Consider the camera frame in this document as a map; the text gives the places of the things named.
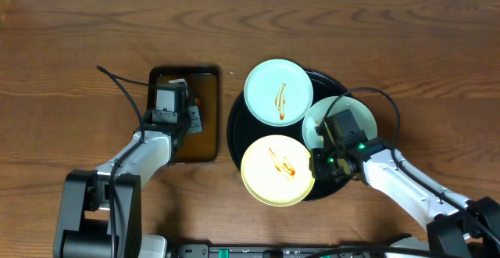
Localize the round black tray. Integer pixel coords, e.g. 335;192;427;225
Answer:
227;69;349;202

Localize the pale green plate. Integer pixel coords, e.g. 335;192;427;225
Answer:
302;96;378;150

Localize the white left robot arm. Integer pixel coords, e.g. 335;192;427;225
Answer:
53;79;202;257

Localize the rectangular black tray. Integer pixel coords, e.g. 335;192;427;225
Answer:
148;66;219;163

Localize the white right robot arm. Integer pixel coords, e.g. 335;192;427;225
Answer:
310;131;499;257

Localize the yellow plate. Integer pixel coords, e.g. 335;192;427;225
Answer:
241;134;315;207

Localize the light blue plate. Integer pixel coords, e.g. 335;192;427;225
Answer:
243;59;313;127

